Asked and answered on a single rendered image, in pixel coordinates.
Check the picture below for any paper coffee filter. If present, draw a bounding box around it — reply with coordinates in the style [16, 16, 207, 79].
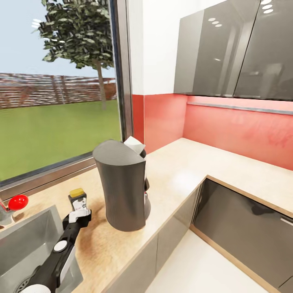
[124, 136, 145, 155]

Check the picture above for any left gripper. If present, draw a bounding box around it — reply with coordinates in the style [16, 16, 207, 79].
[62, 213, 92, 233]

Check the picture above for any bottle of coffee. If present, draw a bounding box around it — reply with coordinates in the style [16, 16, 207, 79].
[68, 188, 87, 211]

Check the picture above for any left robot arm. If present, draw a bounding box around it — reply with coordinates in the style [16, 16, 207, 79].
[20, 210, 92, 293]

